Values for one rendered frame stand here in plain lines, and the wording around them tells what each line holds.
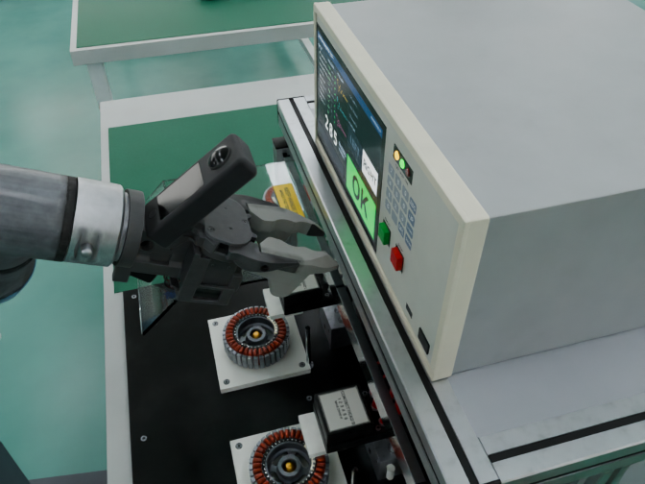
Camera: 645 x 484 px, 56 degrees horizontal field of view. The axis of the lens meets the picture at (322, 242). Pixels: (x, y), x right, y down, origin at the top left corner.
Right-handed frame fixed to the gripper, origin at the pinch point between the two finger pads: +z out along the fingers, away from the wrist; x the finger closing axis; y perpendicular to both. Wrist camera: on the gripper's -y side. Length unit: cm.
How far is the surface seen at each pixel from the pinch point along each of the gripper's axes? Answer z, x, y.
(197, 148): 11, -87, 43
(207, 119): 15, -100, 41
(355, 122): 3.6, -11.2, -8.9
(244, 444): 6.9, -2.4, 41.3
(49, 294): -10, -123, 136
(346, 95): 2.9, -14.6, -10.2
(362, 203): 7.3, -7.5, -1.0
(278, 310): 11.1, -18.0, 28.5
